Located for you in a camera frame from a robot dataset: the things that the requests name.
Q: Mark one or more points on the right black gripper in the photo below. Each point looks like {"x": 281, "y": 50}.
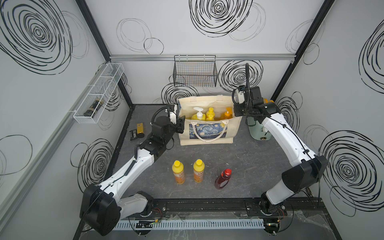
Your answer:
{"x": 236, "y": 112}

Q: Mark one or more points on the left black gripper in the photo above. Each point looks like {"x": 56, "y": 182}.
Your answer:
{"x": 180, "y": 126}

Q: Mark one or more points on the cream canvas shopping bag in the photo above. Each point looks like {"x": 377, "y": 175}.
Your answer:
{"x": 208, "y": 132}

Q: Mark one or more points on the yellow pump soap bottle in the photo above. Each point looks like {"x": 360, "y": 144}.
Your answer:
{"x": 199, "y": 115}

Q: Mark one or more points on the amber dish soap bottle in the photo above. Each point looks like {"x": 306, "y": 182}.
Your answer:
{"x": 228, "y": 114}

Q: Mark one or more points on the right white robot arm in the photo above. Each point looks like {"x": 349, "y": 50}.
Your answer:
{"x": 307, "y": 167}

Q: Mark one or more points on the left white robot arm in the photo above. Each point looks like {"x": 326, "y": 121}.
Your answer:
{"x": 103, "y": 205}

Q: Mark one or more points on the orange toast slice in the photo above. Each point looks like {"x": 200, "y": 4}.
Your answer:
{"x": 268, "y": 101}

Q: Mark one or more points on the yellow black small device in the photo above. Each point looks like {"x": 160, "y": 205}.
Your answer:
{"x": 138, "y": 132}

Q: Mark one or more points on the red liquid bottle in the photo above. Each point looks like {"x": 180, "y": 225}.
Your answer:
{"x": 223, "y": 179}

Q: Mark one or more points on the dark bottle in shelf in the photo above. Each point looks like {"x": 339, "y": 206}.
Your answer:
{"x": 92, "y": 110}

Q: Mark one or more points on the black wire wall basket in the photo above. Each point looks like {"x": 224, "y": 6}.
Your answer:
{"x": 195, "y": 71}

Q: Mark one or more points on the white wire wall shelf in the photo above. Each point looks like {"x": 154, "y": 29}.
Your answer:
{"x": 107, "y": 80}

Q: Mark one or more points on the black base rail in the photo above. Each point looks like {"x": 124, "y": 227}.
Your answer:
{"x": 250, "y": 207}

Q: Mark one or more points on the grey slotted cable duct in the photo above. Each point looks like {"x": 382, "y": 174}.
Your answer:
{"x": 215, "y": 224}

